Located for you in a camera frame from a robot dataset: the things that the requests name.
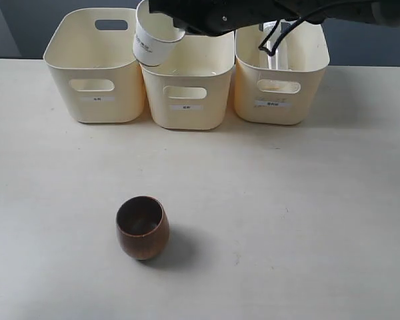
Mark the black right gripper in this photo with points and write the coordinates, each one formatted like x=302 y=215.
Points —
x=216 y=18

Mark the white paper cup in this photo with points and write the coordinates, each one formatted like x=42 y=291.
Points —
x=155 y=36

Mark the clear plastic bottle white cap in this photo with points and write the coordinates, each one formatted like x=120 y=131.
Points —
x=277 y=62

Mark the brown wooden cup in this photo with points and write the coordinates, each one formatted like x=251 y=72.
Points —
x=143 y=229

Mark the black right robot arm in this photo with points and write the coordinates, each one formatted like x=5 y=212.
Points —
x=385 y=13

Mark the cream bin middle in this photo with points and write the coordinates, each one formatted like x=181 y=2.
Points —
x=190 y=90

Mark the cream bin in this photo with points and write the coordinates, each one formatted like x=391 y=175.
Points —
x=308 y=57
x=91 y=61
x=190 y=90

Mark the cream bin right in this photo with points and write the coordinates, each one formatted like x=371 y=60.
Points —
x=308 y=57

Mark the cream bin left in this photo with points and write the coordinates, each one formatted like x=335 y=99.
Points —
x=91 y=61

